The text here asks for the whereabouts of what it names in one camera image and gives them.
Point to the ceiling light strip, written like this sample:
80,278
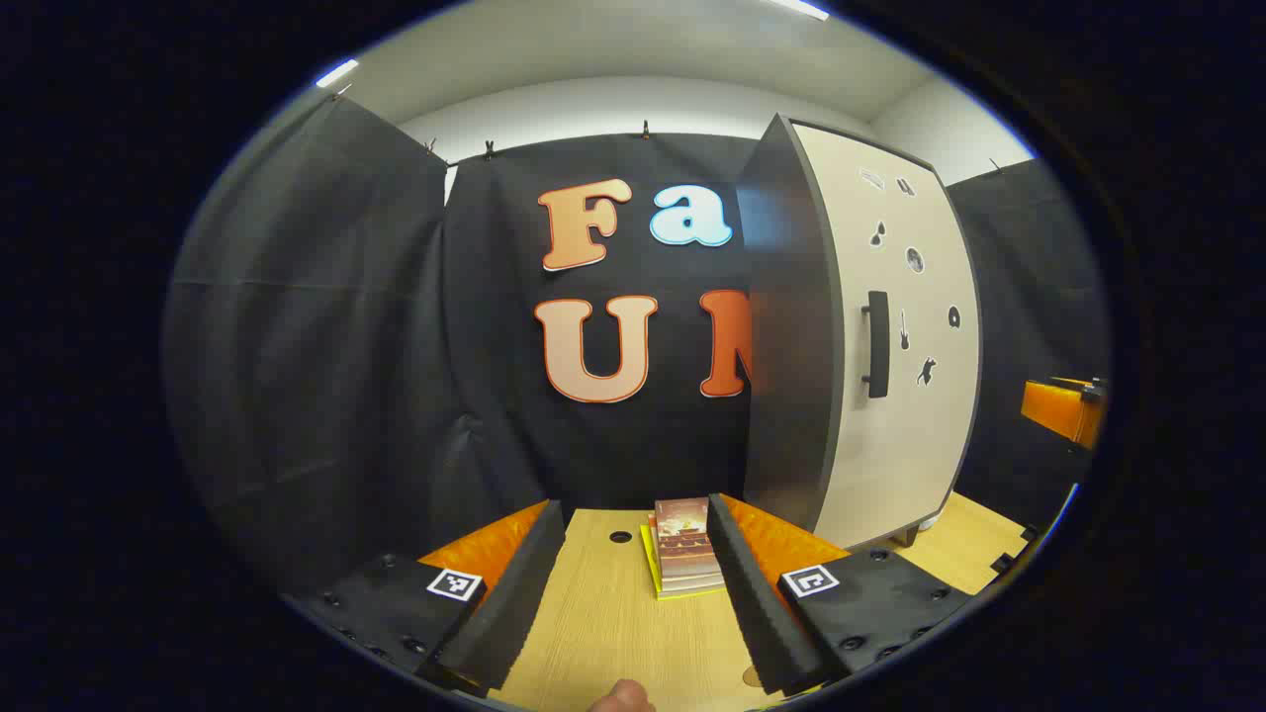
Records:
797,8
336,72

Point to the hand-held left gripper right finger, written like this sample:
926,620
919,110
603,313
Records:
757,603

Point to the stack of books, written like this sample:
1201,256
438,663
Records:
684,554

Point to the dark grey cabinet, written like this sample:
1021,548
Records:
786,376

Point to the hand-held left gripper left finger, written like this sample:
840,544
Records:
504,603

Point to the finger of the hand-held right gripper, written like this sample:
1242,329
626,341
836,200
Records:
1060,410

